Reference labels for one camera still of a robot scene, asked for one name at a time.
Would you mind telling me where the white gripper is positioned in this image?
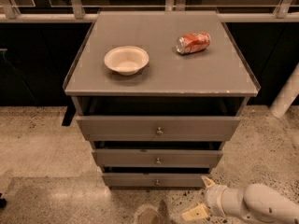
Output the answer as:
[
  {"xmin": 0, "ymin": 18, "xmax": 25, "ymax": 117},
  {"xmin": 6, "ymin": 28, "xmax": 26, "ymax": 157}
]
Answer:
[{"xmin": 181, "ymin": 175, "xmax": 227, "ymax": 221}]

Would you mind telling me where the grey bottom drawer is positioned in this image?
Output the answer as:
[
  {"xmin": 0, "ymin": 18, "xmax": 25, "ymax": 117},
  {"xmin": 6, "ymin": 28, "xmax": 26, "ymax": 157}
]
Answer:
[{"xmin": 103, "ymin": 173, "xmax": 204, "ymax": 188}]

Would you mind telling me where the grey drawer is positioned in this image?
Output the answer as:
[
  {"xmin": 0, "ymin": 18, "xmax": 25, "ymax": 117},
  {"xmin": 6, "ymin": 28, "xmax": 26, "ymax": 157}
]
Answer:
[
  {"xmin": 93, "ymin": 149, "xmax": 222, "ymax": 168},
  {"xmin": 103, "ymin": 173, "xmax": 204, "ymax": 188},
  {"xmin": 77, "ymin": 116, "xmax": 240, "ymax": 142}
]

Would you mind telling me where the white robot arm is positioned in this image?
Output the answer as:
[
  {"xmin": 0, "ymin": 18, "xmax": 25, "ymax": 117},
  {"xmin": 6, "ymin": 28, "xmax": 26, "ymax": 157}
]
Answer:
[{"xmin": 181, "ymin": 175, "xmax": 299, "ymax": 224}]

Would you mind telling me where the grey middle drawer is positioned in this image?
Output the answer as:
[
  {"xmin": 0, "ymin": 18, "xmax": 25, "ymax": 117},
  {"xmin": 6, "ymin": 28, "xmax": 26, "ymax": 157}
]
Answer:
[{"xmin": 93, "ymin": 149, "xmax": 222, "ymax": 168}]

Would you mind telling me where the grey drawer cabinet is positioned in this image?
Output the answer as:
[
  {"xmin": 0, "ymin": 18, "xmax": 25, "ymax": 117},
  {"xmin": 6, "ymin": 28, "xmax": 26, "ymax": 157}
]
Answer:
[{"xmin": 64, "ymin": 11, "xmax": 260, "ymax": 176}]

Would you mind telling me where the grey top drawer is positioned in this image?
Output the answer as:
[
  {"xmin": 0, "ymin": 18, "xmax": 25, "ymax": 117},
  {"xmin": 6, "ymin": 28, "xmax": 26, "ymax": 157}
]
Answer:
[{"xmin": 77, "ymin": 116, "xmax": 240, "ymax": 142}]

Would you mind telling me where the white diagonal pole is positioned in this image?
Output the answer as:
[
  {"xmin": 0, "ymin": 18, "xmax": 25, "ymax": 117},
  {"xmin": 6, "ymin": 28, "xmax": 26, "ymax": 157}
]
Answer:
[{"xmin": 269, "ymin": 64, "xmax": 299, "ymax": 118}]

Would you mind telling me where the crushed orange soda can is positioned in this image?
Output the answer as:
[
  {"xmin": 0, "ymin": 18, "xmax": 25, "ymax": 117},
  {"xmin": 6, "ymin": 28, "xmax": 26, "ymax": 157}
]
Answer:
[{"xmin": 176, "ymin": 32, "xmax": 211, "ymax": 55}]

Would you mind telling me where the metal window railing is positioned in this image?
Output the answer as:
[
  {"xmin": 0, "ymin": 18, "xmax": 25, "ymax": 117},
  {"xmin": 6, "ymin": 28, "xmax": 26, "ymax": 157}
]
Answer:
[{"xmin": 0, "ymin": 0, "xmax": 299, "ymax": 22}]

